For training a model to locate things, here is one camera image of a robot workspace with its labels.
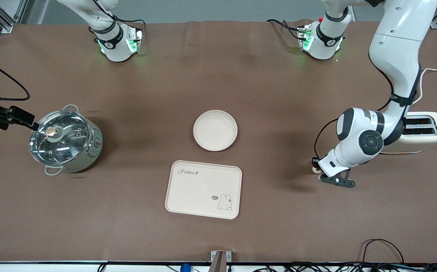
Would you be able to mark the pale green electric cooking pot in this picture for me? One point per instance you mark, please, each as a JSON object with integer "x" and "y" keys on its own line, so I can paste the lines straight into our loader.
{"x": 86, "y": 151}

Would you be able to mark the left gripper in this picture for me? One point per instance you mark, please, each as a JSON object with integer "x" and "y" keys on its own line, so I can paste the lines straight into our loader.
{"x": 315, "y": 163}

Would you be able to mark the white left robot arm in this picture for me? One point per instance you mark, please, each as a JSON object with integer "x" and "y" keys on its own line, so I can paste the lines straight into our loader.
{"x": 396, "y": 56}

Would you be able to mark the grey metal camera bracket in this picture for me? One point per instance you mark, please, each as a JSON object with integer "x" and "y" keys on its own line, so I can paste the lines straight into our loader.
{"x": 220, "y": 260}

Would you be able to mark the brown table cover mat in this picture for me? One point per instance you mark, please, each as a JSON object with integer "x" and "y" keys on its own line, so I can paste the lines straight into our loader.
{"x": 241, "y": 75}

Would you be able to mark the cream rectangular rabbit tray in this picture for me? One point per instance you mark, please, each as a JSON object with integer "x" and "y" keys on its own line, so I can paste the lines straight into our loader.
{"x": 199, "y": 192}

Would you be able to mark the blue round knob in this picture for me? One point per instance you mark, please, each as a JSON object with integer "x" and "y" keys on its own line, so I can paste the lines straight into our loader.
{"x": 185, "y": 268}

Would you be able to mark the cream round plate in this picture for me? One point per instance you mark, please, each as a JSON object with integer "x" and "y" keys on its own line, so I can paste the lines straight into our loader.
{"x": 215, "y": 130}

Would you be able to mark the cream two-slot toaster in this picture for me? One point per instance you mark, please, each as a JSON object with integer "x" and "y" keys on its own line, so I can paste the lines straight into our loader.
{"x": 430, "y": 136}

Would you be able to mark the glass pot lid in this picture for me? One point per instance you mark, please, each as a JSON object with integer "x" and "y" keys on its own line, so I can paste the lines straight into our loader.
{"x": 58, "y": 138}

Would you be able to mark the small white steamed bun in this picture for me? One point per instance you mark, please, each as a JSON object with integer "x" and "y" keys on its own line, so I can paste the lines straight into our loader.
{"x": 315, "y": 170}

